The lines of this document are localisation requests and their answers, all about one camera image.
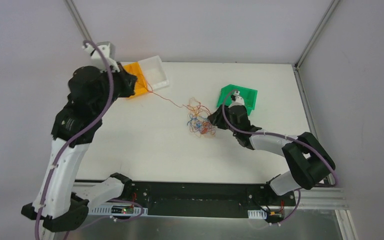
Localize orange and blue wires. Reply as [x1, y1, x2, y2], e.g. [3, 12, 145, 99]
[184, 96, 218, 138]

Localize red-orange single wire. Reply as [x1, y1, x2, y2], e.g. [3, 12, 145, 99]
[143, 81, 188, 110]

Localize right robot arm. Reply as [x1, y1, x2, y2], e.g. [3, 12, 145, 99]
[208, 105, 336, 205]

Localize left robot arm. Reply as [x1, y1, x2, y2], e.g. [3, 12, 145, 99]
[21, 66, 137, 237]

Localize green plastic bin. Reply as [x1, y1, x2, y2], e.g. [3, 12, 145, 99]
[216, 84, 258, 116]

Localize orange plastic bin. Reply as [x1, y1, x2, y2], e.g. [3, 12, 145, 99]
[123, 62, 149, 99]

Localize white plastic bin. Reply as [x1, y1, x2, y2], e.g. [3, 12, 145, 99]
[138, 55, 170, 91]

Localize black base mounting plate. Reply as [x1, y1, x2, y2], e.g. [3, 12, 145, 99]
[118, 181, 296, 219]

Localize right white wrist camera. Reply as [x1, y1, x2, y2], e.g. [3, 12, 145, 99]
[229, 90, 245, 108]

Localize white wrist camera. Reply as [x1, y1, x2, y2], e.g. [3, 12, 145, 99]
[229, 90, 245, 108]
[82, 40, 121, 73]

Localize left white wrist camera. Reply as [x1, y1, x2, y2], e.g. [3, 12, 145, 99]
[82, 40, 121, 73]

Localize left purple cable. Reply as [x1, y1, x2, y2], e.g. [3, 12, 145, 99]
[34, 39, 145, 240]

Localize purple cable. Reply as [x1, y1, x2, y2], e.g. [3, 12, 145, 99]
[34, 39, 145, 240]
[221, 88, 340, 228]

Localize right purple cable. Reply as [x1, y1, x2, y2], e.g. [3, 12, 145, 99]
[221, 88, 340, 228]

